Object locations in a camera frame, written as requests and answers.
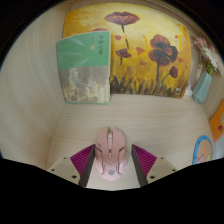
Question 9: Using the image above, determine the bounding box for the orange covered book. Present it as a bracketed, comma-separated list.
[209, 98, 224, 143]

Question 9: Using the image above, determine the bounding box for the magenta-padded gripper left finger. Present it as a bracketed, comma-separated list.
[46, 143, 97, 188]

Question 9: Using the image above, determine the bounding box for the white charger with cable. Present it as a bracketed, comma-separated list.
[182, 81, 195, 98]

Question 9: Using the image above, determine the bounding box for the pink computer mouse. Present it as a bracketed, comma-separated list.
[94, 126, 128, 182]

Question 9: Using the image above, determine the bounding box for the yellow poppy flower painting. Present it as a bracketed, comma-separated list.
[62, 7, 193, 99]

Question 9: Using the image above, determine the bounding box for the green covered book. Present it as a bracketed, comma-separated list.
[55, 30, 112, 106]

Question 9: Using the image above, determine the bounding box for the round blue-rimmed cartoon mouse pad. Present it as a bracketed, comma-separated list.
[192, 134, 215, 166]

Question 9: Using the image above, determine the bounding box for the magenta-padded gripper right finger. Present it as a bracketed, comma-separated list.
[130, 143, 178, 188]

